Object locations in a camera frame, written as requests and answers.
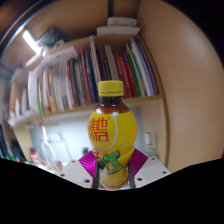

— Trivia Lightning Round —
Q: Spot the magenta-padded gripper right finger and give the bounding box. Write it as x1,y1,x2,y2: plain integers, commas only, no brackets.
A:
127,148,172,190

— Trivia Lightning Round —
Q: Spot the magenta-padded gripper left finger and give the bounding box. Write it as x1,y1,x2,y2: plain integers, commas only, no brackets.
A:
58,150,101,190

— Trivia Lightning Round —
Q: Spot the yellow drink bottle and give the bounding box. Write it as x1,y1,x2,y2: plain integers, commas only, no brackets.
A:
87,80,138,190

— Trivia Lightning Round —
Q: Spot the clear glass bottle white cap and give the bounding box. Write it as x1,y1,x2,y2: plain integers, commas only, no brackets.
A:
143,132,160,158

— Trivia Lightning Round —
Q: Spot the red and white jar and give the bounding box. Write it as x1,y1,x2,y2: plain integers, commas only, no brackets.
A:
29,148,42,165

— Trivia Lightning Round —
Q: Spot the wooden shelf unit with books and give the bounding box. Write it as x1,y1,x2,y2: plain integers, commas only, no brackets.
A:
4,14,168,129

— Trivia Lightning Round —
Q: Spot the white LED light bar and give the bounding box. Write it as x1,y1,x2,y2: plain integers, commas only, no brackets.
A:
22,29,43,55

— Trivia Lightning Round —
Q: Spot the white cable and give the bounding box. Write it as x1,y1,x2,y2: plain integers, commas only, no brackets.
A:
40,126,74,171

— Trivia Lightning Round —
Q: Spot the white wall power strip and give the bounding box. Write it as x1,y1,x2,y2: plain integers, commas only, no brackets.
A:
46,132,63,143

